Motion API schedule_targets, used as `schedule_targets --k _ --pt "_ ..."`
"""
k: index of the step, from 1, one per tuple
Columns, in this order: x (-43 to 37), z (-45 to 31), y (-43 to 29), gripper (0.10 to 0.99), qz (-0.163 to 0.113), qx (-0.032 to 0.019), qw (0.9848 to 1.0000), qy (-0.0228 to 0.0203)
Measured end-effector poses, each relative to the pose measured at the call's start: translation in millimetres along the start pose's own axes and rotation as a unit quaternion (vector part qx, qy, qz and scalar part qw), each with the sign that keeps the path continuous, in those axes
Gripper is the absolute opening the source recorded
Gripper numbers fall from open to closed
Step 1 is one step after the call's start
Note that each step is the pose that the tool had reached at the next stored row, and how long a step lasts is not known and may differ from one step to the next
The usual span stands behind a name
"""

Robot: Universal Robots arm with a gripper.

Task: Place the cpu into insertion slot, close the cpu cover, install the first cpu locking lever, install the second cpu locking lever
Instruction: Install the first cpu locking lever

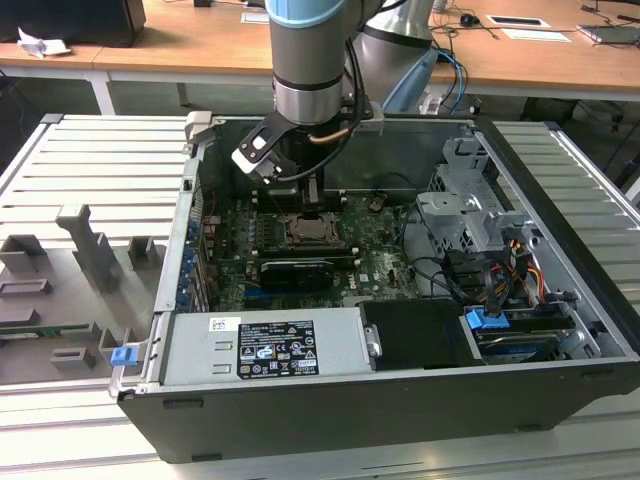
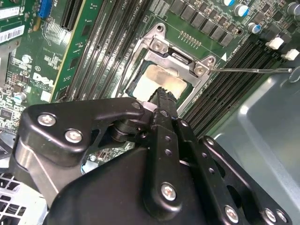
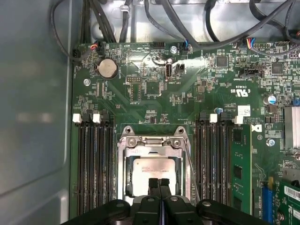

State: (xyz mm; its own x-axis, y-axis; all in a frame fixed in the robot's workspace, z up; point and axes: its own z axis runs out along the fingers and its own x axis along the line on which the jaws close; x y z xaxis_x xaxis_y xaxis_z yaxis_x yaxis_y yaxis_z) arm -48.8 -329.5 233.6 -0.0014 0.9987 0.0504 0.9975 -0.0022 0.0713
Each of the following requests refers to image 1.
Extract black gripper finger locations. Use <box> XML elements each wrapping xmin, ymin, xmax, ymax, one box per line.
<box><xmin>301</xmin><ymin>177</ymin><xmax>325</xmax><ymax>207</ymax></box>

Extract metal socket cover frame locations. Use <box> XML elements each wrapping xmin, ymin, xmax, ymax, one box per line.
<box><xmin>283</xmin><ymin>212</ymin><xmax>349</xmax><ymax>250</ymax></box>

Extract black CPU socket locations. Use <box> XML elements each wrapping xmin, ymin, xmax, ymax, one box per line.
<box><xmin>280</xmin><ymin>209</ymin><xmax>351</xmax><ymax>251</ymax></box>

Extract black graphics card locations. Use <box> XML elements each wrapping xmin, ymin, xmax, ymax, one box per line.
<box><xmin>258</xmin><ymin>258</ymin><xmax>335</xmax><ymax>294</ymax></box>

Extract green motherboard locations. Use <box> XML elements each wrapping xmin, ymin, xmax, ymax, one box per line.
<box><xmin>199</xmin><ymin>192</ymin><xmax>426</xmax><ymax>311</ymax></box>

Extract grey plastic case latch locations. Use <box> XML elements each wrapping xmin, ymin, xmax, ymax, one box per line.
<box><xmin>183</xmin><ymin>110</ymin><xmax>217</xmax><ymax>147</ymax></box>

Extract perforated metal drive cage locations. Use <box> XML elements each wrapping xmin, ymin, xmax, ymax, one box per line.
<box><xmin>414</xmin><ymin>137</ymin><xmax>544</xmax><ymax>261</ymax></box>

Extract wooden desk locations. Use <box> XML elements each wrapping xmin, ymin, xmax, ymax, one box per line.
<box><xmin>0</xmin><ymin>0</ymin><xmax>121</xmax><ymax>117</ymax></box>
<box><xmin>92</xmin><ymin>0</ymin><xmax>640</xmax><ymax>109</ymax></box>

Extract black plastic shroud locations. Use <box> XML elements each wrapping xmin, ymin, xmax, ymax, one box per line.
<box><xmin>359</xmin><ymin>297</ymin><xmax>484</xmax><ymax>371</ymax></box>

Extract grey power supply with label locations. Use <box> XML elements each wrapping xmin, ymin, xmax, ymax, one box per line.
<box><xmin>162</xmin><ymin>307</ymin><xmax>374</xmax><ymax>386</ymax></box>

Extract hard disk in blue carrier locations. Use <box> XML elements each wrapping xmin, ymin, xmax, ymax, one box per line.
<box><xmin>462</xmin><ymin>307</ymin><xmax>576</xmax><ymax>364</ymax></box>

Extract black and grey PC case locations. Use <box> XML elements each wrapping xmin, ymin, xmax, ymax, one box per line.
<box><xmin>108</xmin><ymin>110</ymin><xmax>640</xmax><ymax>464</ymax></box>

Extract blue plastic latch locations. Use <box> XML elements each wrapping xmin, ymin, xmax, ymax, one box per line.
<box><xmin>110</xmin><ymin>346</ymin><xmax>137</xmax><ymax>369</ymax></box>

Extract black box device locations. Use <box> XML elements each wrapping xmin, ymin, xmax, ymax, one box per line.
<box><xmin>0</xmin><ymin>0</ymin><xmax>147</xmax><ymax>49</ymax></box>

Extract white paper sheet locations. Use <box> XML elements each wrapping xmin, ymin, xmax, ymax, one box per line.
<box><xmin>501</xmin><ymin>28</ymin><xmax>575</xmax><ymax>44</ymax></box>

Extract grey parts rack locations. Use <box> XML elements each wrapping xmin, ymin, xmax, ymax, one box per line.
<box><xmin>0</xmin><ymin>203</ymin><xmax>171</xmax><ymax>386</ymax></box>

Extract crumpled white paper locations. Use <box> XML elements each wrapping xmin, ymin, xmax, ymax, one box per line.
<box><xmin>16</xmin><ymin>26</ymin><xmax>73</xmax><ymax>60</ymax></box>

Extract green RAM stick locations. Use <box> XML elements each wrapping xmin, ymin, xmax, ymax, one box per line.
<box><xmin>0</xmin><ymin>324</ymin><xmax>89</xmax><ymax>341</ymax></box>

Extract grey laptop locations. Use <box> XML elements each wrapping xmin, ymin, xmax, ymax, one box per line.
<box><xmin>576</xmin><ymin>22</ymin><xmax>640</xmax><ymax>47</ymax></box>

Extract copper coloured cable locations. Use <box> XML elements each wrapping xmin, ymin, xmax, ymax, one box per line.
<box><xmin>307</xmin><ymin>123</ymin><xmax>352</xmax><ymax>146</ymax></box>

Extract white wrist camera on bracket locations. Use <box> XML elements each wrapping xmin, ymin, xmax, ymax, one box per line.
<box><xmin>230</xmin><ymin>115</ymin><xmax>289</xmax><ymax>187</ymax></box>

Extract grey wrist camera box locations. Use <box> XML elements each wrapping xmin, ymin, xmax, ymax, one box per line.
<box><xmin>349</xmin><ymin>102</ymin><xmax>386</xmax><ymax>135</ymax></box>

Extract black looped cable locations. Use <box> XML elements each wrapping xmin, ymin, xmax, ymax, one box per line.
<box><xmin>398</xmin><ymin>203</ymin><xmax>456</xmax><ymax>304</ymax></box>

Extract black flat disk wire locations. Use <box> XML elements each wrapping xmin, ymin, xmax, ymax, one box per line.
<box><xmin>481</xmin><ymin>263</ymin><xmax>502</xmax><ymax>320</ymax></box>

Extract orange yellow wire bundle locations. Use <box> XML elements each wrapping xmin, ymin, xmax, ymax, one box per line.
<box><xmin>487</xmin><ymin>238</ymin><xmax>545</xmax><ymax>302</ymax></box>

